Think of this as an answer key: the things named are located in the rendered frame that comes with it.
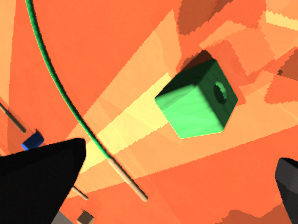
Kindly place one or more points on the thin tan wooden stick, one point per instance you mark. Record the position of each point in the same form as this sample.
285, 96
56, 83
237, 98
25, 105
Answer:
80, 193

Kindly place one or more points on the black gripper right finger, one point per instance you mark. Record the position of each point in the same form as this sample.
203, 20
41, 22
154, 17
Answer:
286, 176

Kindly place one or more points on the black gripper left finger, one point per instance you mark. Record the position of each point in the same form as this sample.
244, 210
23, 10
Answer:
34, 183

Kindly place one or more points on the dark grey thin rod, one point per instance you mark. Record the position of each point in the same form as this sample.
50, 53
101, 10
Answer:
7, 113

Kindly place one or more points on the green wooden block with hole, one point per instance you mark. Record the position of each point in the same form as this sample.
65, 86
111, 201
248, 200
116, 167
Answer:
198, 101

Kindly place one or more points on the small beige cube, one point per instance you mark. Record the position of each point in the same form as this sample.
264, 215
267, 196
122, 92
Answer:
85, 218

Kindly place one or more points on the wooden stick with green cord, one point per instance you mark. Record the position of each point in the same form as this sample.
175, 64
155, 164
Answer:
114, 164

